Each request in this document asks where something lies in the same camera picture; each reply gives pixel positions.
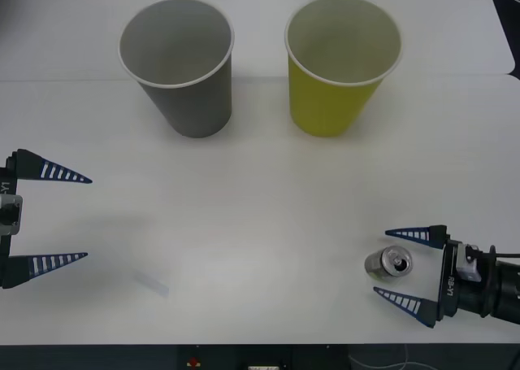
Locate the grey plastic waste bin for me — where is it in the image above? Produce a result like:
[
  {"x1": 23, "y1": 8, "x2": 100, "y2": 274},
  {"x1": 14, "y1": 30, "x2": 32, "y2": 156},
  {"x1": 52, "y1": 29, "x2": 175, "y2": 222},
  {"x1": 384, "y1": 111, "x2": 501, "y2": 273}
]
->
[{"x1": 118, "y1": 0, "x2": 236, "y2": 139}]

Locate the silver drink can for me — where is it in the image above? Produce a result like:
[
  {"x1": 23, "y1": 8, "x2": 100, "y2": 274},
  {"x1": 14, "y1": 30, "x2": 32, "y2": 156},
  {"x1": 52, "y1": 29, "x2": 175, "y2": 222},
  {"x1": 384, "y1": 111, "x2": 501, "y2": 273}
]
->
[{"x1": 364, "y1": 246, "x2": 414, "y2": 284}]

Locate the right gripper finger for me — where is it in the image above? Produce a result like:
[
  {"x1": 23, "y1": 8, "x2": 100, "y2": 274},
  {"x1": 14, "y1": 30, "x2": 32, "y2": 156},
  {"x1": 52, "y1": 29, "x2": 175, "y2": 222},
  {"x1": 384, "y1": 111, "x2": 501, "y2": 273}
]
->
[
  {"x1": 384, "y1": 224, "x2": 450, "y2": 251},
  {"x1": 372, "y1": 286, "x2": 443, "y2": 329}
]

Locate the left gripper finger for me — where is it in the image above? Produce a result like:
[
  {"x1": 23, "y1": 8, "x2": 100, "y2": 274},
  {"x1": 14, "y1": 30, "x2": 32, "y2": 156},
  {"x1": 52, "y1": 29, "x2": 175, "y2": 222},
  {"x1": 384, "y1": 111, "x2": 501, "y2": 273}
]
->
[
  {"x1": 0, "y1": 251, "x2": 89, "y2": 290},
  {"x1": 15, "y1": 148, "x2": 93, "y2": 184}
]

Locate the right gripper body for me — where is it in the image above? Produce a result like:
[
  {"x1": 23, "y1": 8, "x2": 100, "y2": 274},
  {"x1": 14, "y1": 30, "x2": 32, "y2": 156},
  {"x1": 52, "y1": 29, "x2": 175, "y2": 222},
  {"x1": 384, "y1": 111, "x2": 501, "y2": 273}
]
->
[{"x1": 436, "y1": 238, "x2": 463, "y2": 321}]

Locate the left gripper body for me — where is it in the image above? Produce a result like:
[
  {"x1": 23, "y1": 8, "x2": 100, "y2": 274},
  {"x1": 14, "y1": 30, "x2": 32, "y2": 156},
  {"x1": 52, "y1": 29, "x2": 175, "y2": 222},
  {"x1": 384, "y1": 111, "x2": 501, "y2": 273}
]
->
[{"x1": 0, "y1": 151, "x2": 20, "y2": 284}]

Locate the yellow-green plastic waste bin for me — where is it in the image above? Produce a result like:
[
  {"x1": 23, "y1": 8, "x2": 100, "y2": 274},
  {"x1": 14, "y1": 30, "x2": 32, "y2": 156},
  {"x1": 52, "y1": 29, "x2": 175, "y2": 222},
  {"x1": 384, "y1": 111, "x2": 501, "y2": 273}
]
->
[{"x1": 284, "y1": 0, "x2": 403, "y2": 138}]

